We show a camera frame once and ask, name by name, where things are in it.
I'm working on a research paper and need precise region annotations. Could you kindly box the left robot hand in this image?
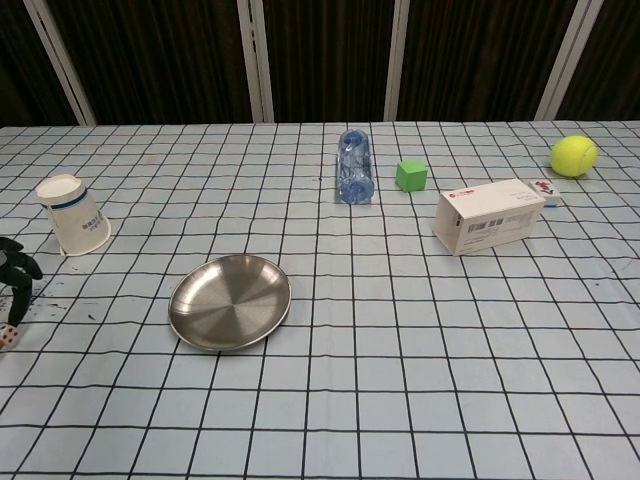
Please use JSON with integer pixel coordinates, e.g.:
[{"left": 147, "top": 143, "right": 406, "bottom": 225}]
[{"left": 0, "top": 236, "right": 44, "bottom": 329}]

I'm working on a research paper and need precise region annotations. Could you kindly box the white paper cup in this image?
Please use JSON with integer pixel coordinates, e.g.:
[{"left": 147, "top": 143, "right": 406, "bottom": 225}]
[{"left": 34, "top": 173, "right": 112, "bottom": 258}]

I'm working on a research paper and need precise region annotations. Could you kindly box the round steel plate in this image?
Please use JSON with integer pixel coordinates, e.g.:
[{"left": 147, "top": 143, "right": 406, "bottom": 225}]
[{"left": 168, "top": 254, "right": 293, "bottom": 353}]

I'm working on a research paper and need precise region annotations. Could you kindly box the clear plastic water bottle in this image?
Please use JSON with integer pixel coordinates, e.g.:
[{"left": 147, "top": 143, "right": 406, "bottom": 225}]
[{"left": 335, "top": 128, "right": 377, "bottom": 206}]

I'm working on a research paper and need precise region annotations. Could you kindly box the light blue checkered tablecloth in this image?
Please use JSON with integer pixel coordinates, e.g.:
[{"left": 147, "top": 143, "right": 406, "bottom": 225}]
[{"left": 0, "top": 118, "right": 640, "bottom": 480}]

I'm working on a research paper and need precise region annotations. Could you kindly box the black curtain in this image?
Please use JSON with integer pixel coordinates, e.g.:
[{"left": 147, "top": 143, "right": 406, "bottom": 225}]
[{"left": 0, "top": 0, "right": 640, "bottom": 127}]

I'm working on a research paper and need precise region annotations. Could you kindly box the green cube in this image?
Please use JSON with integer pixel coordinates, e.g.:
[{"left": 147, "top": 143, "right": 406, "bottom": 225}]
[{"left": 395, "top": 159, "right": 429, "bottom": 193}]

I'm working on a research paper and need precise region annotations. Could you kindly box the white carton box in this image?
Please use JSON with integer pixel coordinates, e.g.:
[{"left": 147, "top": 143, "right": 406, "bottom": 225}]
[{"left": 432, "top": 178, "right": 547, "bottom": 257}]

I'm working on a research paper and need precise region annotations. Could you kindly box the mahjong tile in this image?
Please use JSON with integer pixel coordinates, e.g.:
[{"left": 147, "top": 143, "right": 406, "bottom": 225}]
[{"left": 528, "top": 179, "right": 562, "bottom": 207}]

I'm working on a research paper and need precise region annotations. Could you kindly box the yellow tennis ball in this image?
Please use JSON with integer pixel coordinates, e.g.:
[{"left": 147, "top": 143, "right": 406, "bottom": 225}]
[{"left": 550, "top": 134, "right": 600, "bottom": 178}]

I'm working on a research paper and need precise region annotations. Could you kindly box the white frame post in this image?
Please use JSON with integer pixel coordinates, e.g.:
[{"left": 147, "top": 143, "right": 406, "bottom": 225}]
[
  {"left": 236, "top": 0, "right": 275, "bottom": 123},
  {"left": 383, "top": 0, "right": 424, "bottom": 122},
  {"left": 23, "top": 0, "right": 97, "bottom": 126},
  {"left": 535, "top": 0, "right": 607, "bottom": 121}
]

